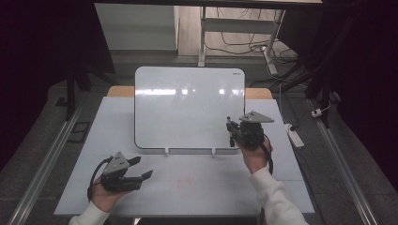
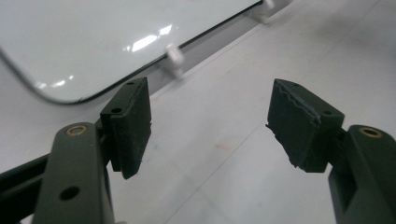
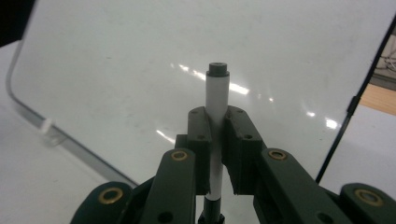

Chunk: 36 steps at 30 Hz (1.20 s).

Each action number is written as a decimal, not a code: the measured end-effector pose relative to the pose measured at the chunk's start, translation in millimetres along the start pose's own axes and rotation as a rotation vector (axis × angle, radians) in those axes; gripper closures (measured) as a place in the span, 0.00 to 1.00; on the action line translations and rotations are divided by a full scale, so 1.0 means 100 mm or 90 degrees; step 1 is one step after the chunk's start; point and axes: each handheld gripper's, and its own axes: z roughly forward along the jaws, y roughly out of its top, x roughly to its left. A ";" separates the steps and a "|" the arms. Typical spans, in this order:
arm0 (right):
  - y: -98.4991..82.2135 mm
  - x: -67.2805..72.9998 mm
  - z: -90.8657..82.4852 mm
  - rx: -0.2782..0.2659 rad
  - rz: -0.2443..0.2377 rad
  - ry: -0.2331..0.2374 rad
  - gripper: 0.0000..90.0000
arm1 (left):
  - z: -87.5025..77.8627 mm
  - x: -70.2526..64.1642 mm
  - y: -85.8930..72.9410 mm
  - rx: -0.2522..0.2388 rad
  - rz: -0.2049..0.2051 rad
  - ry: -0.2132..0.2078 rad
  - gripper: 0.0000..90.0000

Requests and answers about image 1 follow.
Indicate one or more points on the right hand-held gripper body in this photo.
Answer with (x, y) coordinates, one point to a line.
(250, 132)

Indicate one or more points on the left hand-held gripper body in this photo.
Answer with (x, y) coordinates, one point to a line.
(117, 181)

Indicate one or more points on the person's left hand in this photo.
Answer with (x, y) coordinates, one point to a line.
(104, 198)

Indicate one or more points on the person's right hand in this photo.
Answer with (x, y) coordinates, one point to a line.
(255, 157)

